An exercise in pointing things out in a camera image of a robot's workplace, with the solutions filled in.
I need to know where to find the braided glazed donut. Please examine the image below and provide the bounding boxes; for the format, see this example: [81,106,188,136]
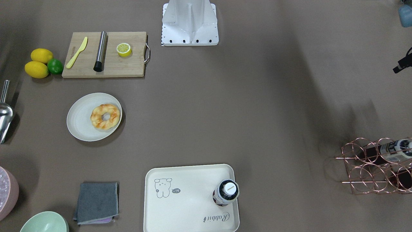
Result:
[90,104,121,130]

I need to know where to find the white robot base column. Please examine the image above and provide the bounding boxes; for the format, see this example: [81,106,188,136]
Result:
[161,0,219,46]

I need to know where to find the dark drink bottle on tray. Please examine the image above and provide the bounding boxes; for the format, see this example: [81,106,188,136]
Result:
[212,179,240,207]

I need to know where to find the cream rabbit tray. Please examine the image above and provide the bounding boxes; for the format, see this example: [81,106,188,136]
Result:
[143,164,240,232]

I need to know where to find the upper bottle in rack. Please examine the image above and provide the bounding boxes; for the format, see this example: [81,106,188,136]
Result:
[357,139,412,165]

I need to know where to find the bamboo cutting board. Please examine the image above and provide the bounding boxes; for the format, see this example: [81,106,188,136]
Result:
[62,31,148,78]

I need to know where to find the half lemon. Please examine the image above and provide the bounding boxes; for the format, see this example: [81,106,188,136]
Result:
[116,43,132,57]

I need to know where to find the steel cylinder black cap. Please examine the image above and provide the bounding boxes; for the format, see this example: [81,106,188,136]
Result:
[93,31,108,72]

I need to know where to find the white round plate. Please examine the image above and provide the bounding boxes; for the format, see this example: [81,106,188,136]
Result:
[66,92,123,141]

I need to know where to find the yellow plastic knife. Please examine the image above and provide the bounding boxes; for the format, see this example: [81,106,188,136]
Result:
[66,37,88,69]

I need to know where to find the grey folded cloth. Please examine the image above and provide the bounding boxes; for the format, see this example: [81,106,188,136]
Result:
[73,182,119,225]

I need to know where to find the green lime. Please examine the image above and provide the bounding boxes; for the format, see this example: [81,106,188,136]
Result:
[47,58,64,75]

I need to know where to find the upper whole lemon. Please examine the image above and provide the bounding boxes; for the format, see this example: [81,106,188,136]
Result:
[30,48,53,64]

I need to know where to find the whole lemon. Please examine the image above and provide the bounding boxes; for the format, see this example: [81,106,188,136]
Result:
[24,61,49,78]
[30,48,53,64]

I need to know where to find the lower whole lemon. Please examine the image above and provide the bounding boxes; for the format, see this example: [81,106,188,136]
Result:
[24,61,49,78]

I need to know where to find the green bowl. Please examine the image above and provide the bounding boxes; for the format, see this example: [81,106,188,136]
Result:
[20,211,69,232]

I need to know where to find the metal scoop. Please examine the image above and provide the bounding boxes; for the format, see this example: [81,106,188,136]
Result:
[0,80,14,144]

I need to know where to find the pink bowl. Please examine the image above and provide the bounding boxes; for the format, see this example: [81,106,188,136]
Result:
[0,167,19,220]

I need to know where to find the copper wire bottle rack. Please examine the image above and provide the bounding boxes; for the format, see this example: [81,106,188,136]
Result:
[336,137,412,194]

